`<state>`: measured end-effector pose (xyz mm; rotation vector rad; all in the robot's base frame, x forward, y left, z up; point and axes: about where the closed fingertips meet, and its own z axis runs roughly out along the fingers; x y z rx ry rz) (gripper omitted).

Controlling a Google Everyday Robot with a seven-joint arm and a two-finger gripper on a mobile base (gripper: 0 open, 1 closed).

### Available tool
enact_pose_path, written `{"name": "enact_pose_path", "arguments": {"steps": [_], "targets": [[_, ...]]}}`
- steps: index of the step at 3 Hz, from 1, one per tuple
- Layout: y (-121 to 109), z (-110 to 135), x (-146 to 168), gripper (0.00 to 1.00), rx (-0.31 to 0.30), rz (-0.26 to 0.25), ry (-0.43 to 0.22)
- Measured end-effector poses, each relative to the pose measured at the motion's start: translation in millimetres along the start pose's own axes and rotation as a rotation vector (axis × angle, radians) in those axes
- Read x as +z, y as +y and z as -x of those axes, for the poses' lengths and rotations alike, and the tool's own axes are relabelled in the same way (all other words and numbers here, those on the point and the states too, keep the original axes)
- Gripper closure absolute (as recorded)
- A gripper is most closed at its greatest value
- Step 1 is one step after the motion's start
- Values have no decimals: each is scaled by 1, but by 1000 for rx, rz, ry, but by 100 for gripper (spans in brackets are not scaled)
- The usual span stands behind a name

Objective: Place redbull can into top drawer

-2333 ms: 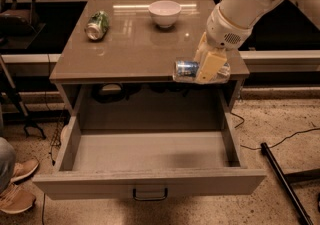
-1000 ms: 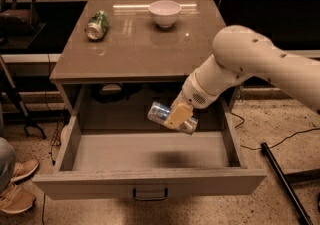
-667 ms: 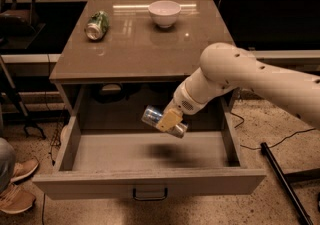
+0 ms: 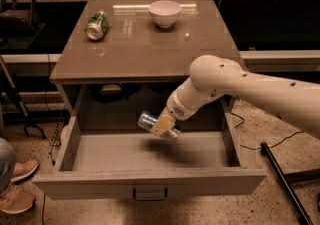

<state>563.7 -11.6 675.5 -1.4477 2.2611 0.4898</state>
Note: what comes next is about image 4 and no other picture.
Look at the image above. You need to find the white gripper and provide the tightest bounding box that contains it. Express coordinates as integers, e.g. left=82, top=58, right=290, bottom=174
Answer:
left=151, top=90, right=196, bottom=137

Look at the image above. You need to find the blue silver redbull can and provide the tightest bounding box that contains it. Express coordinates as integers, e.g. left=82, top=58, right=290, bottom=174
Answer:
left=137, top=111, right=181, bottom=142

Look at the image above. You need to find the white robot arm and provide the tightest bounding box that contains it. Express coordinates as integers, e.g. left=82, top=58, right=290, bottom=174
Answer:
left=151, top=55, right=320, bottom=138

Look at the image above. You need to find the open top drawer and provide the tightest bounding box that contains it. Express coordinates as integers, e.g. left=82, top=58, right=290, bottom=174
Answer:
left=33, top=99, right=266, bottom=200

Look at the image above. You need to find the green soda can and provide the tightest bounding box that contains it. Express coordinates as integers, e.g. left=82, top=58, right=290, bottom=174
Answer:
left=85, top=10, right=109, bottom=41

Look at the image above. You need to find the black pole on floor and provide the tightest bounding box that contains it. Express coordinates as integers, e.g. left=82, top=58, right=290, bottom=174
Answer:
left=261, top=143, right=314, bottom=225

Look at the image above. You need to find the white bowl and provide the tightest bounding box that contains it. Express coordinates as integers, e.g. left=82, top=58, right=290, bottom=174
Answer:
left=148, top=0, right=181, bottom=28

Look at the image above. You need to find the black tripod stand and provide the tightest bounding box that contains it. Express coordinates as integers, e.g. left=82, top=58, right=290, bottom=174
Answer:
left=0, top=55, right=46, bottom=139

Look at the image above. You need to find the tan shoe upper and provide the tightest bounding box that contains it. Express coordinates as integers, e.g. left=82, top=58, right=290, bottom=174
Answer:
left=11, top=159, right=39, bottom=183

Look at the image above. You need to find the tan shoe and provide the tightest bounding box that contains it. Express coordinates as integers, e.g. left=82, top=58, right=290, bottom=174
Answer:
left=0, top=184, right=36, bottom=215
left=11, top=159, right=39, bottom=183

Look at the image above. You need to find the grey trouser leg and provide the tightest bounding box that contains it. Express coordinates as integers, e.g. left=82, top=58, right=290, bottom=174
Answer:
left=0, top=137, right=16, bottom=194

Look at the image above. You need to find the tan shoe lower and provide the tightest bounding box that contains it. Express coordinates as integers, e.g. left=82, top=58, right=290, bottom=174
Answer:
left=0, top=184, right=36, bottom=215

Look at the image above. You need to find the black bag on shelf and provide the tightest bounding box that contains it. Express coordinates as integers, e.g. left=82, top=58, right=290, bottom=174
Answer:
left=0, top=0, right=45, bottom=50

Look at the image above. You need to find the black drawer handle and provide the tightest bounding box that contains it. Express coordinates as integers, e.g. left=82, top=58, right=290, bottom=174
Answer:
left=132, top=188, right=168, bottom=202

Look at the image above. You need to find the black floor cable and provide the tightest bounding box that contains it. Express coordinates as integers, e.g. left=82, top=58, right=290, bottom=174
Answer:
left=230, top=112, right=306, bottom=152

